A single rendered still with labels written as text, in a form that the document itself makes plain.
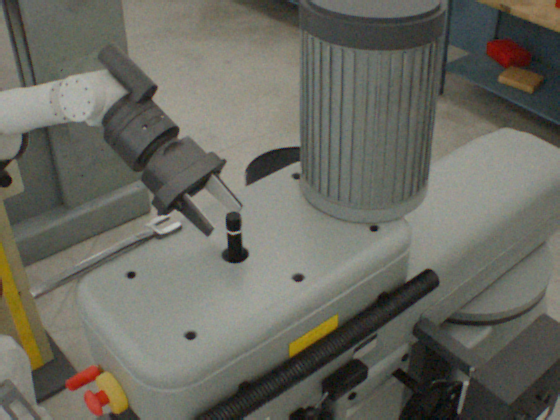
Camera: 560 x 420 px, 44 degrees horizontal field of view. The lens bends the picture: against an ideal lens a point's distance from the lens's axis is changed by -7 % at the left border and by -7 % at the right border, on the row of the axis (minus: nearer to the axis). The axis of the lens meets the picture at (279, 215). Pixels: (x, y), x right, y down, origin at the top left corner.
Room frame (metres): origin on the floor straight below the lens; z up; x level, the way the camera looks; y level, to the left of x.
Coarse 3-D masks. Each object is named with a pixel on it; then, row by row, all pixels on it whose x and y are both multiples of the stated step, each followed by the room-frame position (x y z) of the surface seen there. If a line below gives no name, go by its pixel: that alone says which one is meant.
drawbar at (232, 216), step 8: (232, 216) 0.76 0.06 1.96; (240, 216) 0.76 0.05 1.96; (232, 224) 0.75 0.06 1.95; (240, 224) 0.76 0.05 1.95; (232, 232) 0.75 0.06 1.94; (232, 240) 0.75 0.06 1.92; (240, 240) 0.76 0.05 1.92; (232, 248) 0.75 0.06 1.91; (240, 248) 0.76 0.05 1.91; (232, 256) 0.76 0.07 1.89; (240, 256) 0.76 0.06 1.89
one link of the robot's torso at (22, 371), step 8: (0, 336) 0.83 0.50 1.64; (8, 336) 0.83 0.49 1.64; (0, 344) 0.81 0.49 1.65; (8, 344) 0.81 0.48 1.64; (16, 344) 0.83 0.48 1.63; (0, 352) 0.79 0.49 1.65; (8, 352) 0.80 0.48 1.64; (16, 352) 0.81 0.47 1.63; (24, 352) 0.84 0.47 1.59; (0, 360) 0.78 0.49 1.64; (8, 360) 0.79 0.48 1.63; (16, 360) 0.80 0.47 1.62; (24, 360) 0.82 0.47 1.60; (0, 368) 0.77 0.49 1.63; (8, 368) 0.78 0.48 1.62; (16, 368) 0.78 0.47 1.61; (24, 368) 0.80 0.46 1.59; (0, 376) 0.76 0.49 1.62; (8, 376) 0.77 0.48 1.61; (16, 376) 0.77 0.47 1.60; (24, 376) 0.79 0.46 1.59; (32, 384) 0.80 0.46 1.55; (32, 392) 0.79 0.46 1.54
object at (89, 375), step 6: (90, 366) 0.71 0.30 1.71; (96, 366) 0.71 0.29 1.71; (84, 372) 0.70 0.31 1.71; (90, 372) 0.70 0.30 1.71; (96, 372) 0.70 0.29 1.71; (72, 378) 0.69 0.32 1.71; (78, 378) 0.69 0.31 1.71; (84, 378) 0.69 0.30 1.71; (90, 378) 0.69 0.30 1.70; (66, 384) 0.68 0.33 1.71; (72, 384) 0.68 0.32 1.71; (78, 384) 0.68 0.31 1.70; (84, 384) 0.68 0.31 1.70; (72, 390) 0.67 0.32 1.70
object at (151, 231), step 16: (160, 224) 0.83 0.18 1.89; (176, 224) 0.82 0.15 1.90; (128, 240) 0.79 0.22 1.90; (144, 240) 0.79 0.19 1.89; (96, 256) 0.76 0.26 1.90; (112, 256) 0.76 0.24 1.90; (64, 272) 0.72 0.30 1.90; (80, 272) 0.72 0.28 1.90; (32, 288) 0.69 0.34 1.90; (48, 288) 0.69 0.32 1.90
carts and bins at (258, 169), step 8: (272, 152) 2.95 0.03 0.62; (280, 152) 2.96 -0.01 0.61; (288, 152) 2.97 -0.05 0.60; (296, 152) 2.97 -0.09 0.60; (256, 160) 2.89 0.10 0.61; (264, 160) 2.92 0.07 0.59; (272, 160) 2.94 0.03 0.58; (280, 160) 2.95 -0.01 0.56; (288, 160) 2.96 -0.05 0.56; (296, 160) 2.97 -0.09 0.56; (248, 168) 2.82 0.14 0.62; (256, 168) 2.87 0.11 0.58; (264, 168) 2.91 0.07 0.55; (272, 168) 2.94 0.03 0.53; (280, 168) 2.95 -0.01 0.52; (248, 176) 2.80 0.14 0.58; (256, 176) 2.87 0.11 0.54; (264, 176) 2.91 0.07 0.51; (248, 184) 2.79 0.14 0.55
